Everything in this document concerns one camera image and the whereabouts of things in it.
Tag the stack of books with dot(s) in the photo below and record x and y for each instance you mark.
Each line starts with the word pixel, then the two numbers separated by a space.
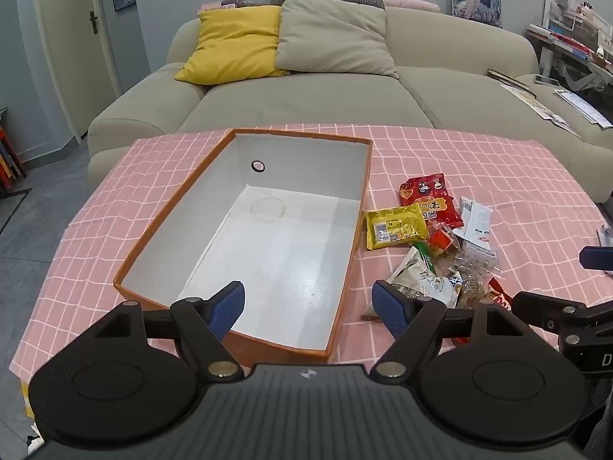
pixel 565 43

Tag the beige sofa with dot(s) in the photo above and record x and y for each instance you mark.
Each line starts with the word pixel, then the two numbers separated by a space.
pixel 297 100

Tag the white desk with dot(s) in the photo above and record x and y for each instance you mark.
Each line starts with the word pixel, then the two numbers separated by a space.
pixel 574 74

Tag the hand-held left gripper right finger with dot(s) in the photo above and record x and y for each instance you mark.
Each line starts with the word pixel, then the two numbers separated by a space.
pixel 390 309

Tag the white desk organizer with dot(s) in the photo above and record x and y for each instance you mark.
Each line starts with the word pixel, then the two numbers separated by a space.
pixel 565 14

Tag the pink flat box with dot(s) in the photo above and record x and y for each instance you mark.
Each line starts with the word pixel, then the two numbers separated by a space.
pixel 215 8

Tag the white door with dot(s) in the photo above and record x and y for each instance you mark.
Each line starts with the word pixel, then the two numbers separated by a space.
pixel 67 43

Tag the yellow snack packet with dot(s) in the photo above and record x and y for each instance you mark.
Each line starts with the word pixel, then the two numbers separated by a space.
pixel 395 225

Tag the yellow pillow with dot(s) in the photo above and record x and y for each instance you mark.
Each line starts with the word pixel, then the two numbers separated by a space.
pixel 230 48

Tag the pink cushion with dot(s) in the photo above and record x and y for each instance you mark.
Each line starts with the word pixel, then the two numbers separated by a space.
pixel 412 3

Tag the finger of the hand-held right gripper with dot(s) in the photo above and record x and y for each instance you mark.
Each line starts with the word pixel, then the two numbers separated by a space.
pixel 596 258
pixel 541 307

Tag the orange cardboard box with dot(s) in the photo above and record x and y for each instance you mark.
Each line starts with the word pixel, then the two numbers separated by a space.
pixel 287 249

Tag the clear brown biscuit packet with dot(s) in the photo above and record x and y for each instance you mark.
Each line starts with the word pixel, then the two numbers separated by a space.
pixel 471 287

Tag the clear cookie packet red label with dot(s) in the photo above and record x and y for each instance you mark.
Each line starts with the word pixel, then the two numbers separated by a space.
pixel 440 239

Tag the open magazine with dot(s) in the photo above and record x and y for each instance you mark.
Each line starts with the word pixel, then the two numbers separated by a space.
pixel 531 105

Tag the white phone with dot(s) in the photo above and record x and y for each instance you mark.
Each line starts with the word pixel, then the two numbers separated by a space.
pixel 546 80

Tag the white paper sheet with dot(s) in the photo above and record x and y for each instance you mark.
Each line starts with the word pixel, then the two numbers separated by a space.
pixel 582 105

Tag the red snack packet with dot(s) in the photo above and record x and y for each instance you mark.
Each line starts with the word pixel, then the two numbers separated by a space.
pixel 426 191

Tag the dark book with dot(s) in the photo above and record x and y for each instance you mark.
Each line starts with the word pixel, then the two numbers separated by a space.
pixel 510 80

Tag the pink checkered tablecloth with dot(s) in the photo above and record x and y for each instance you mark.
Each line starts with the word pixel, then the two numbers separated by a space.
pixel 479 163

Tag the beige pillow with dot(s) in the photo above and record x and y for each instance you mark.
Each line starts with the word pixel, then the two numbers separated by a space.
pixel 330 38

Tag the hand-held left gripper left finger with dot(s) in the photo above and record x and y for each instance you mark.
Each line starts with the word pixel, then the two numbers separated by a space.
pixel 227 309

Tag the stacked plastic stools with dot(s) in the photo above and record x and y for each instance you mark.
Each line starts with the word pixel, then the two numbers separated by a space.
pixel 9 158

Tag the small white packet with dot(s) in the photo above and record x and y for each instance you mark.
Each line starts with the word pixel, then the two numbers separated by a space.
pixel 606 237

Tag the green white snack packet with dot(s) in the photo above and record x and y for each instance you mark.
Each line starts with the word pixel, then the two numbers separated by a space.
pixel 421 278

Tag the red orange chip packet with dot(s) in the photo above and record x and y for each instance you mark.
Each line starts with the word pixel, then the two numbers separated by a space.
pixel 500 302

